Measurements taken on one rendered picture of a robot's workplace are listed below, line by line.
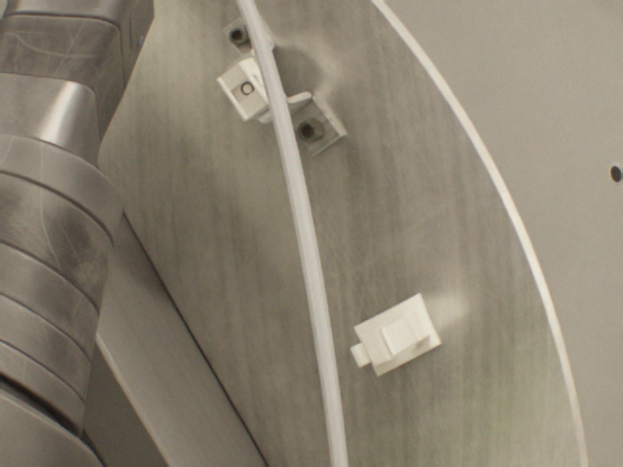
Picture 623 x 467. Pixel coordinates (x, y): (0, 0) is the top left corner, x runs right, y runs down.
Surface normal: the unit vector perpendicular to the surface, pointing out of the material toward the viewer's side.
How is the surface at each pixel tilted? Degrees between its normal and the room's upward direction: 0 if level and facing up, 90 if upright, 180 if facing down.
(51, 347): 85
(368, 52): 90
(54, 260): 81
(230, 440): 69
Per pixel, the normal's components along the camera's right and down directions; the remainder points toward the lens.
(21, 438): 0.52, -0.14
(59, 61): -0.11, 0.02
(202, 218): -0.47, 0.20
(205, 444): 0.78, -0.37
